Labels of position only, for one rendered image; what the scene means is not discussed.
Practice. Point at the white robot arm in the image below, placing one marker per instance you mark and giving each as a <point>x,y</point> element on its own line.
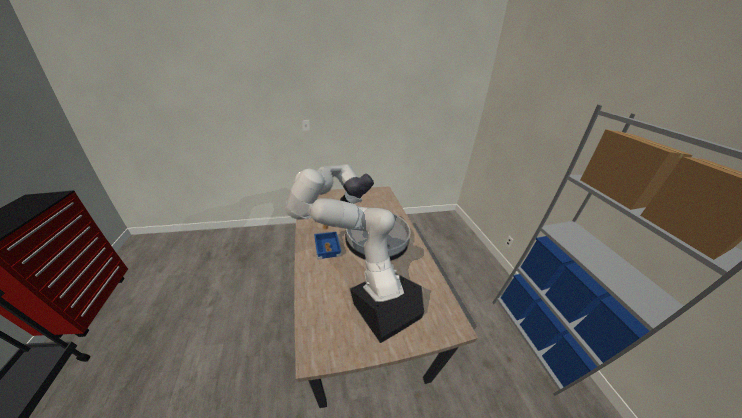
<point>381,282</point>

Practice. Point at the blue crate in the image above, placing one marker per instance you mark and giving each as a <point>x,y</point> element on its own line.
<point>329,237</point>

